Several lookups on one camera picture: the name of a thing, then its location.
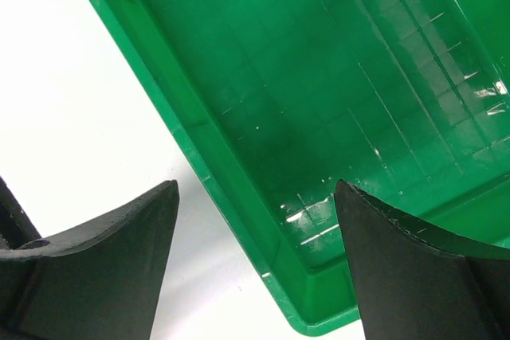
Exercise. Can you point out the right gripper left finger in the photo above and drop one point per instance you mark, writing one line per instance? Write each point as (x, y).
(98, 280)

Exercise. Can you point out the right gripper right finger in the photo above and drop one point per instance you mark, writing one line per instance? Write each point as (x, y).
(415, 280)

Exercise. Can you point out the green plastic tray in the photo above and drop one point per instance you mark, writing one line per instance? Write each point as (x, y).
(273, 101)

